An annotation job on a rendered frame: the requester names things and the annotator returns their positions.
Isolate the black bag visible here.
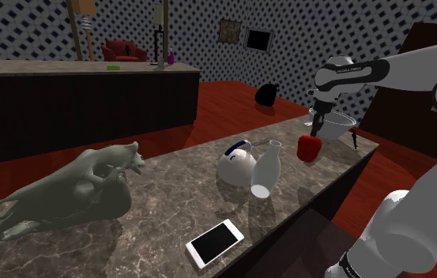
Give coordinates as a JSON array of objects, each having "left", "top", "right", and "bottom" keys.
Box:
[{"left": 254, "top": 82, "right": 281, "bottom": 108}]

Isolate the red armchair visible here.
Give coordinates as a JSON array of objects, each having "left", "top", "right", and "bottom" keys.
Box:
[{"left": 100, "top": 39, "right": 149, "bottom": 62}]

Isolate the wooden floor lamp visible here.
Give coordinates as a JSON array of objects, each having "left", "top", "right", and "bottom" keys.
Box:
[{"left": 66, "top": 0, "right": 98, "bottom": 62}]

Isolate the white kettle with blue handle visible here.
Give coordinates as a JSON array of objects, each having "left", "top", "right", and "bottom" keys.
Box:
[{"left": 217, "top": 140, "right": 258, "bottom": 188}]

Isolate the dark brown cabinet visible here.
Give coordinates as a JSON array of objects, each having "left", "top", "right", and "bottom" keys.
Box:
[{"left": 357, "top": 21, "right": 437, "bottom": 161}]

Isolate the dark counter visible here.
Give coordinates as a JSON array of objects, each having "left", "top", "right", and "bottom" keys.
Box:
[{"left": 0, "top": 47, "right": 202, "bottom": 163}]

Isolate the red bell pepper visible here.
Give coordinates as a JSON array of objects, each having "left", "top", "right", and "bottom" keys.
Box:
[{"left": 296, "top": 133, "right": 324, "bottom": 163}]

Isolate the black framed wall picture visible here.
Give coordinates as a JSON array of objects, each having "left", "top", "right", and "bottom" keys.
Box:
[{"left": 243, "top": 27, "right": 274, "bottom": 53}]

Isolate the clear glass bowl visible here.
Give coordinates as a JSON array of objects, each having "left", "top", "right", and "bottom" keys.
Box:
[{"left": 307, "top": 107, "right": 358, "bottom": 141}]

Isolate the white smartphone with black screen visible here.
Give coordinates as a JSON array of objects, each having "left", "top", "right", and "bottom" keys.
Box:
[{"left": 185, "top": 218, "right": 246, "bottom": 270}]

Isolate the brown wall picture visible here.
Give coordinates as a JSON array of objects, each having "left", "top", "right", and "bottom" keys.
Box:
[{"left": 217, "top": 18, "right": 243, "bottom": 44}]

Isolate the green animal skull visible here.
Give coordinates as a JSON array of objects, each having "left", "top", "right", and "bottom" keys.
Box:
[{"left": 0, "top": 141, "right": 146, "bottom": 242}]

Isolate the white ceramic vase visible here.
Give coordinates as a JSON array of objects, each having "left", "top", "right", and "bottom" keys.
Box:
[{"left": 250, "top": 139, "right": 283, "bottom": 200}]

